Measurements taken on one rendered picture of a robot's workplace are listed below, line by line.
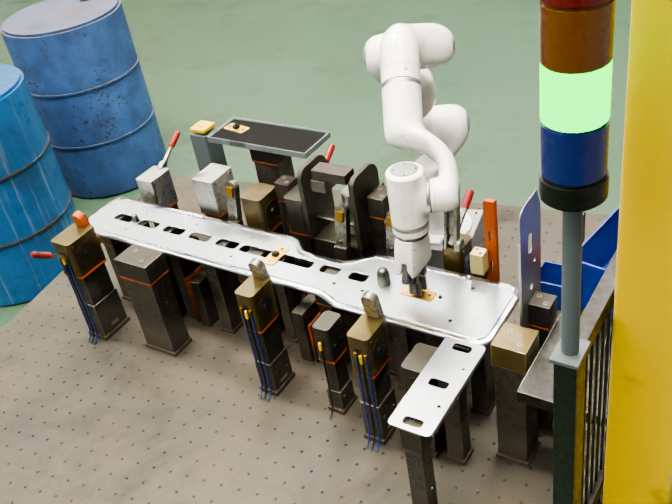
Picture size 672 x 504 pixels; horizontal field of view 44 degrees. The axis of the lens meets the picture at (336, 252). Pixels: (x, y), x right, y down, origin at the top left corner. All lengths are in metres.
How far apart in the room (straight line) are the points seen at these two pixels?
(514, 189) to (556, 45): 3.50
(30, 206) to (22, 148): 0.27
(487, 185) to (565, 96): 3.53
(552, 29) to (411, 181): 0.99
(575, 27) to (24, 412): 2.04
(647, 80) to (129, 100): 4.03
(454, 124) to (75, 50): 2.65
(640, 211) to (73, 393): 1.85
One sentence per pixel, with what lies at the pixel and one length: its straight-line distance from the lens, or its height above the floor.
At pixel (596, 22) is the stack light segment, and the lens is 0.81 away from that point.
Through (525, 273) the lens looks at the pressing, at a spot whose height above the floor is 1.17.
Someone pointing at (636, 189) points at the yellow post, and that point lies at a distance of 1.03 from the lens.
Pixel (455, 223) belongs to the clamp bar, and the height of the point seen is 1.12.
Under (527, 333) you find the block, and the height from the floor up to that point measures 1.06.
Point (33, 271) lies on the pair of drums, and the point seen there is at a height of 0.16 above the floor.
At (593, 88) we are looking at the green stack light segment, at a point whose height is 1.92.
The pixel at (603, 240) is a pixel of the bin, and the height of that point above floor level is 1.11.
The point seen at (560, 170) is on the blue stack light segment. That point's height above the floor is 1.83.
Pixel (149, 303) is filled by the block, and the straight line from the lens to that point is 2.41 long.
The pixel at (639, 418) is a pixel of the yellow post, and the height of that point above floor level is 1.36.
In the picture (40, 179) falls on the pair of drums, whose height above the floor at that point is 0.56.
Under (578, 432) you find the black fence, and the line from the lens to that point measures 1.15.
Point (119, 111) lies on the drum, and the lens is 4.75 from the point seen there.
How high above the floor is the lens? 2.27
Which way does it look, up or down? 35 degrees down
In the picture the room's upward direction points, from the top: 10 degrees counter-clockwise
